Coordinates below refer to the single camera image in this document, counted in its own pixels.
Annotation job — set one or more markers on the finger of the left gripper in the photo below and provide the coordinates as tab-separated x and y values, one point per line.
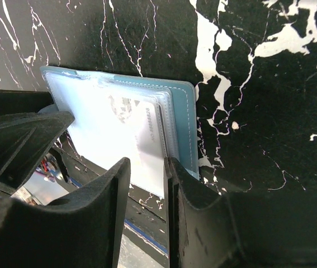
29	125

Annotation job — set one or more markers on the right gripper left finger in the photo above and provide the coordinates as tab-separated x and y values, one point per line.
81	229

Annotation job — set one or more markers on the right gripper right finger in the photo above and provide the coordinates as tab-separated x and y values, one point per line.
238	229

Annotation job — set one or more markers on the blue leather card holder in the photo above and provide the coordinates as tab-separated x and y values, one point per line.
96	133

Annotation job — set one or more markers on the white silver card in holder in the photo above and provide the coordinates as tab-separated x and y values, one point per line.
135	116

